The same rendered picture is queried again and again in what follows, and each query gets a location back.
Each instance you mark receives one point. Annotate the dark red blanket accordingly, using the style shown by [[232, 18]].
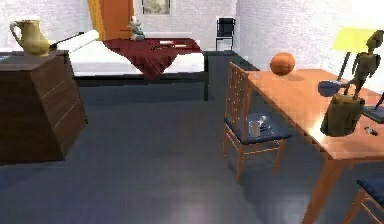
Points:
[[150, 55]]

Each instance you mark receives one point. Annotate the small grey object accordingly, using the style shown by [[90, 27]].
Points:
[[258, 125]]

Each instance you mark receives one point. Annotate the black chair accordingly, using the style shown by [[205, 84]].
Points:
[[225, 30]]

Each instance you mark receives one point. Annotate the orange wooden table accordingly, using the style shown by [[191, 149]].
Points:
[[310, 106]]

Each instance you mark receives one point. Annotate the dark laptop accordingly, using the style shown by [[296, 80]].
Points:
[[375, 112]]

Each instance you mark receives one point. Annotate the tan ceramic pitcher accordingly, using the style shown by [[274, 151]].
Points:
[[32, 38]]

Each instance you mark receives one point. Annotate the framed wall picture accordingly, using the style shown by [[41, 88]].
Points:
[[156, 6]]

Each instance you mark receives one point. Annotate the orange basketball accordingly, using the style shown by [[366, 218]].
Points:
[[282, 63]]

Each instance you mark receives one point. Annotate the wooden chair with blue cushion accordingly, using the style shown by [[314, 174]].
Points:
[[370, 196], [243, 110]]

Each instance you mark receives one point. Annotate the white pillow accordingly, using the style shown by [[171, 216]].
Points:
[[78, 40]]

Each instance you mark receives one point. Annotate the white bed with black frame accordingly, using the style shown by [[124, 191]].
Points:
[[100, 60]]

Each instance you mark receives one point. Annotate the dark brown chest of drawers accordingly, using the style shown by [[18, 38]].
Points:
[[33, 110]]

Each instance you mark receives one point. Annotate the yellow shade desk lamp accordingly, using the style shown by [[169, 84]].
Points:
[[346, 46]]

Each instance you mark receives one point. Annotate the small black remote control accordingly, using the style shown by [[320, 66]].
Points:
[[371, 130]]

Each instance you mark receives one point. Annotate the pale flat book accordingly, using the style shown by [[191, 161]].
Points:
[[166, 42]]

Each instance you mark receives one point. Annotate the grey teddy bear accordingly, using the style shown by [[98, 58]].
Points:
[[136, 30]]

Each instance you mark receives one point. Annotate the orange room door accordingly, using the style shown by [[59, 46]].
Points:
[[115, 20]]

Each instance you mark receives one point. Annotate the olive figure statue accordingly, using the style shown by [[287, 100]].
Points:
[[346, 113]]

